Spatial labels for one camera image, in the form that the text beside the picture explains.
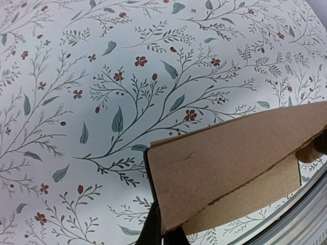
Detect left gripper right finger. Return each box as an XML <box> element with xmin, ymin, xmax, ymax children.
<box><xmin>163</xmin><ymin>227</ymin><xmax>190</xmax><ymax>245</ymax></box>

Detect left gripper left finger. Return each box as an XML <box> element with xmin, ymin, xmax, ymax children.
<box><xmin>136</xmin><ymin>202</ymin><xmax>162</xmax><ymax>245</ymax></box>

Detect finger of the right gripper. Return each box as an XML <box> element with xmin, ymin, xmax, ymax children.
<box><xmin>313</xmin><ymin>129</ymin><xmax>327</xmax><ymax>155</ymax></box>

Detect brown cardboard box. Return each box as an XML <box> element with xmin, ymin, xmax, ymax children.
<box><xmin>144</xmin><ymin>102</ymin><xmax>326</xmax><ymax>236</ymax></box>

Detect floral patterned table mat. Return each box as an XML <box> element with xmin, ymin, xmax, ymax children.
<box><xmin>1</xmin><ymin>1</ymin><xmax>326</xmax><ymax>244</ymax></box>

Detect aluminium front rail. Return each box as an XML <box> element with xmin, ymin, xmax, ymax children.
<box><xmin>230</xmin><ymin>165</ymin><xmax>326</xmax><ymax>244</ymax></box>

